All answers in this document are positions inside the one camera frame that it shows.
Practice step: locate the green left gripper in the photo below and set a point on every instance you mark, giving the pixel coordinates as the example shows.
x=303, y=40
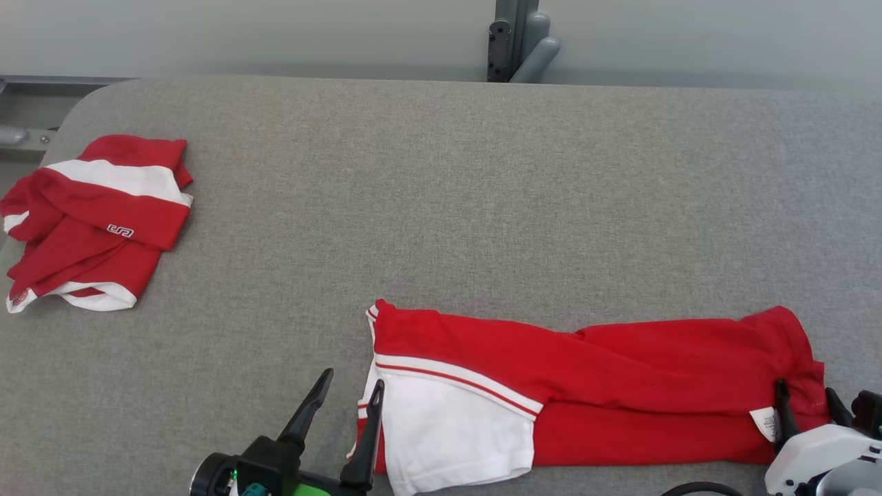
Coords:
x=313, y=490

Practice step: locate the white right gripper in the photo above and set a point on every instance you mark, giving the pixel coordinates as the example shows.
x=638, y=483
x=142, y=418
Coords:
x=813, y=458

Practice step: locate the red Bulls 23 jersey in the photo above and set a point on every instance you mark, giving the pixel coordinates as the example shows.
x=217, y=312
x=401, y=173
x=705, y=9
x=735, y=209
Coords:
x=586, y=386

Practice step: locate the red white shorts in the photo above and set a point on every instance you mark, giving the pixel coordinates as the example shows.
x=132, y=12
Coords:
x=96, y=220

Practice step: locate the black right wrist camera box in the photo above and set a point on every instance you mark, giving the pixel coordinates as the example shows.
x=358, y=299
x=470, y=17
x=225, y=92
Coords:
x=869, y=413

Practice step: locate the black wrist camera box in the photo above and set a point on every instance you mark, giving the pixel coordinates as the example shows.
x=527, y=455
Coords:
x=272, y=465
x=869, y=413

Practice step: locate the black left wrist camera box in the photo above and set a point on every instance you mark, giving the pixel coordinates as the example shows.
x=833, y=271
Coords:
x=272, y=465

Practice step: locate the grey metal post with bracket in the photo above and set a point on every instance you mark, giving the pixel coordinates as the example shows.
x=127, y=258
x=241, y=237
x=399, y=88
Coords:
x=520, y=41

